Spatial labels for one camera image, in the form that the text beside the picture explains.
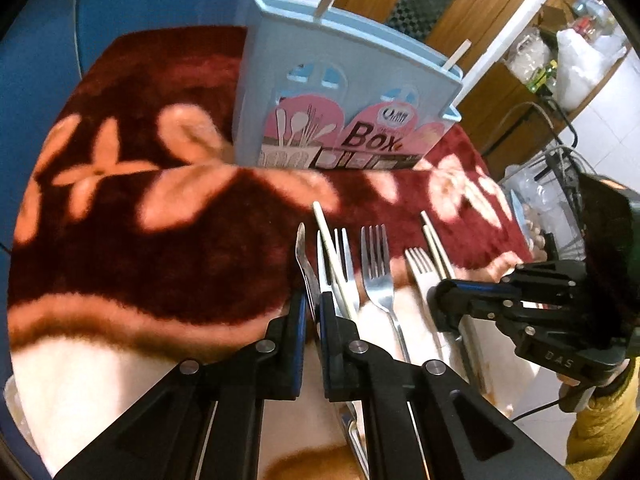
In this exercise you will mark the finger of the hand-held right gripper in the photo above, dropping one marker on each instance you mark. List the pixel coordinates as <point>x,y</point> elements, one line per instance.
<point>465,305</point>
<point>545,280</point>

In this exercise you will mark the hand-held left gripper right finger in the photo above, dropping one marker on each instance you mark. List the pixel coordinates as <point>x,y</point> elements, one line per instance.
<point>327,350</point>

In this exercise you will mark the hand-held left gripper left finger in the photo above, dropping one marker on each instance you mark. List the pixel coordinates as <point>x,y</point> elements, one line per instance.
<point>300,345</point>

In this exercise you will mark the silver fork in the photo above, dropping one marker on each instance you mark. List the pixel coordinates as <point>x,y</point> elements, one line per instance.
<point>422,272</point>

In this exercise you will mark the metal table knife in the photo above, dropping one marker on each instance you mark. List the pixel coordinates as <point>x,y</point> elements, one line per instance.
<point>322,260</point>
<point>302,260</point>

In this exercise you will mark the metal fork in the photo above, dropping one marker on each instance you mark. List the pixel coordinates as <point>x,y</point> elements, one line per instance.
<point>378,280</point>
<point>345,265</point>

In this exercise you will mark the light blue utensil box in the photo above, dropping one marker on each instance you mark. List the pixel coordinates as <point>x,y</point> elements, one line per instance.
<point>300,50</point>

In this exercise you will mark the person's right forearm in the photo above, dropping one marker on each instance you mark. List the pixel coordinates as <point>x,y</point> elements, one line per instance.
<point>605,425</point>

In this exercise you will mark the clear plastic bag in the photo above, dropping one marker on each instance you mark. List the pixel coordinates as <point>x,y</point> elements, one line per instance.
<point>525,55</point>
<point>540,200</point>

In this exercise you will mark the red floral plush blanket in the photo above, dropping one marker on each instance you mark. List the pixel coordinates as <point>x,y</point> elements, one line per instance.
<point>150,260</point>

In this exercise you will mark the wooden shelf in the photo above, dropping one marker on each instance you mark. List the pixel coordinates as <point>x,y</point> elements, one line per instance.
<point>505,105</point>

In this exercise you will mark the white plastic bag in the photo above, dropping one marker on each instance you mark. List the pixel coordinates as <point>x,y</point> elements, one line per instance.
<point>585,70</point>

